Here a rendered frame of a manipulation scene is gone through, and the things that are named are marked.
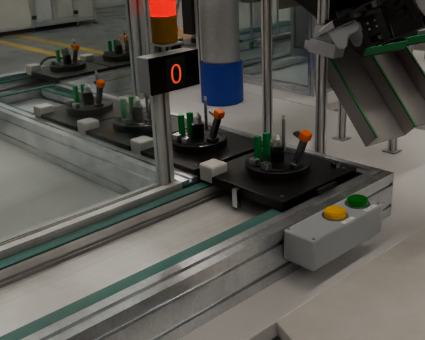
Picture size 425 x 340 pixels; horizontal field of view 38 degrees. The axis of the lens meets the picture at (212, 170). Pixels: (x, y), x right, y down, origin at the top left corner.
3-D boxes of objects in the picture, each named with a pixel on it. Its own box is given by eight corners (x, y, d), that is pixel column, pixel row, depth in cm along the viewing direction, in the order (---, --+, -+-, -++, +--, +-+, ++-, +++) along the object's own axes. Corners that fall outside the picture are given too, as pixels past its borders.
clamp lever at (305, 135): (302, 163, 129) (313, 133, 125) (296, 166, 128) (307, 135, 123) (290, 154, 131) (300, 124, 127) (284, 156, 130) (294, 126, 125)
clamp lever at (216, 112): (218, 138, 147) (225, 112, 142) (212, 140, 145) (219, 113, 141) (208, 130, 149) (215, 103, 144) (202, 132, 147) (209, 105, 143)
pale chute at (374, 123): (405, 135, 146) (417, 125, 142) (365, 147, 140) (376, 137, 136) (348, 40, 155) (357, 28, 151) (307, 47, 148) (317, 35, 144)
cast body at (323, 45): (343, 57, 131) (351, 23, 128) (332, 59, 127) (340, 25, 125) (309, 47, 135) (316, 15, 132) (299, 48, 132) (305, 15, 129)
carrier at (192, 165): (268, 150, 151) (268, 100, 147) (194, 178, 136) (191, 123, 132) (202, 131, 168) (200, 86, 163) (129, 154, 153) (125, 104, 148)
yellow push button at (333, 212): (350, 219, 114) (351, 209, 113) (336, 226, 111) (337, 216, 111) (332, 212, 117) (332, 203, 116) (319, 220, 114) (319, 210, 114)
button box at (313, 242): (381, 231, 120) (383, 202, 118) (313, 272, 107) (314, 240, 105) (351, 220, 125) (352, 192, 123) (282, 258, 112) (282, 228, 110)
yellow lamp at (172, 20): (183, 41, 119) (181, 15, 117) (162, 44, 116) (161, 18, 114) (166, 38, 123) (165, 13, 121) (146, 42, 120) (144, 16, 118)
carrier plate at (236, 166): (356, 176, 134) (357, 166, 133) (282, 212, 119) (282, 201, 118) (272, 152, 150) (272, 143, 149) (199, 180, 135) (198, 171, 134)
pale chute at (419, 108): (437, 121, 155) (449, 111, 152) (401, 131, 149) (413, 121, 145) (382, 32, 164) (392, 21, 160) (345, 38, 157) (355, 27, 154)
